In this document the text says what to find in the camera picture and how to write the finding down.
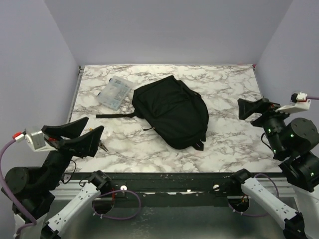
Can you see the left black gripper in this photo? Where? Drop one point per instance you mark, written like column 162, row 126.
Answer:
column 82, row 145

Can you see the clear plastic storage box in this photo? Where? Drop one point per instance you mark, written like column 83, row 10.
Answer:
column 114, row 92

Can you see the black student backpack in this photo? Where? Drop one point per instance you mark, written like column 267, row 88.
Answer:
column 176, row 113

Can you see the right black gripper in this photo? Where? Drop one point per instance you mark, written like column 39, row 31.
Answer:
column 245, row 108

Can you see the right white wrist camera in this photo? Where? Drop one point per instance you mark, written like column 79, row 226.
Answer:
column 299, row 103

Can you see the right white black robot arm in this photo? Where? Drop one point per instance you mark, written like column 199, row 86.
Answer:
column 291, row 144

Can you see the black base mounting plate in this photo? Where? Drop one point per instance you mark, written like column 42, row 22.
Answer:
column 173, row 189

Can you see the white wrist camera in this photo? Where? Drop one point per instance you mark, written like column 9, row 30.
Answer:
column 299, row 103
column 34, row 138

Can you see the yellow handled pliers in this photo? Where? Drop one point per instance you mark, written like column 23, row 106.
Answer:
column 101, row 144

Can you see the aluminium extrusion rail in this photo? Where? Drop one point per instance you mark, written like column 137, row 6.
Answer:
column 71, row 189

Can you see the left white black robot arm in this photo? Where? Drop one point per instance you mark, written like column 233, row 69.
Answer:
column 30, row 188

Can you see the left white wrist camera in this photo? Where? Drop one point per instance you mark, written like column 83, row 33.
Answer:
column 34, row 138

